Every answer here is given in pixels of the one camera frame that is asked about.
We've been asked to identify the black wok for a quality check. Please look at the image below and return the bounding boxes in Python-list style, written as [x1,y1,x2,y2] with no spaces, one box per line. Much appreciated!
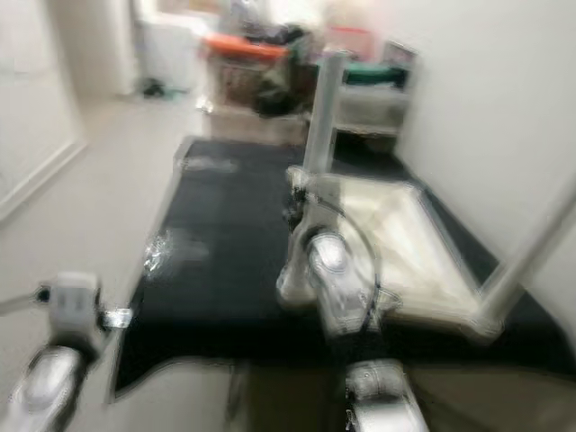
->
[310,103,401,145]

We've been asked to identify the clear plastic container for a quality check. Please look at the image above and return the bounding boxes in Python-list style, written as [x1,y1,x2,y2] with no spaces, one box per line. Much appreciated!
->
[337,81,410,131]

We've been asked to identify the black coiled cable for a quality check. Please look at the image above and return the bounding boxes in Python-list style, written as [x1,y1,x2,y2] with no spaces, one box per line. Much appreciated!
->
[139,79,172,98]

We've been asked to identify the green pot lid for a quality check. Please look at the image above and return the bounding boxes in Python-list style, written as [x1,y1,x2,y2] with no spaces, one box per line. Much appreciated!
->
[342,58,410,86]

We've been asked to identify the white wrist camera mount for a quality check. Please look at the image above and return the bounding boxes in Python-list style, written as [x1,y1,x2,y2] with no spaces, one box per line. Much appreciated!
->
[49,273,104,347]
[301,175,345,239]

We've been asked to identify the white plastic table leg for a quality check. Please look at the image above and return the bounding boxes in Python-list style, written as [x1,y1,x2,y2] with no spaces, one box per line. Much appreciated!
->
[472,175,576,338]
[279,49,347,307]

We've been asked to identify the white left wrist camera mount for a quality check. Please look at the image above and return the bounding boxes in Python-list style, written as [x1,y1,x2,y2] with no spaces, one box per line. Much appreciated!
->
[49,273,104,347]

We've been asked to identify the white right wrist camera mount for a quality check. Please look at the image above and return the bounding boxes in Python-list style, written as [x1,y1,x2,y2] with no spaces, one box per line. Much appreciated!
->
[301,175,345,239]

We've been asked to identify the flat clear plastic wrap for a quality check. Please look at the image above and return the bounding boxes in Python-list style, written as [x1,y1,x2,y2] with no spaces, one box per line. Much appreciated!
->
[184,155,239,174]

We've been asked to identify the orange-lid storage box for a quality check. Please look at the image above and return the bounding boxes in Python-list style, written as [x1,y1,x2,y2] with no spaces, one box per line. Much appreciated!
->
[202,34,289,109]

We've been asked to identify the black tablecloth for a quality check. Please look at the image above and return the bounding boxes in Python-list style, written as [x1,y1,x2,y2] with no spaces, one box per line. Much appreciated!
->
[108,135,576,401]

